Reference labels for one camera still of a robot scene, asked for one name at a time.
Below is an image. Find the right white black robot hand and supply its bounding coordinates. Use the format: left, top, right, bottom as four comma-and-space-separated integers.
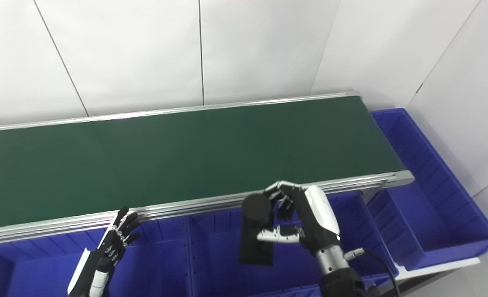
256, 181, 341, 253

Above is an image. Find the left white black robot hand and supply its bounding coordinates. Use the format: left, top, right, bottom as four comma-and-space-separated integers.
68, 206, 142, 297

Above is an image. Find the black cylinder block part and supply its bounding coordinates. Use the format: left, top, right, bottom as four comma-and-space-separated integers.
239, 193, 275, 265

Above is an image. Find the blue plastic bin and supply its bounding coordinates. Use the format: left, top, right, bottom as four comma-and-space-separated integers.
362, 108, 488, 271
0, 217, 193, 297
188, 192, 400, 297

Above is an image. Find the aluminium conveyor leg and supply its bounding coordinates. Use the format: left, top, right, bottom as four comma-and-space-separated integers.
362, 188, 390, 203

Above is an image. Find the green conveyor belt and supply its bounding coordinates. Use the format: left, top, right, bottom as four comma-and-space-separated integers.
0, 92, 415, 247
0, 96, 405, 229

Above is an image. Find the white platform board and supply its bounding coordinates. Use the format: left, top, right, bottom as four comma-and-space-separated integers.
393, 257, 481, 282

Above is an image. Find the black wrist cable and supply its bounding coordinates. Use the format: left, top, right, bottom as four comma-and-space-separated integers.
343, 247, 400, 297

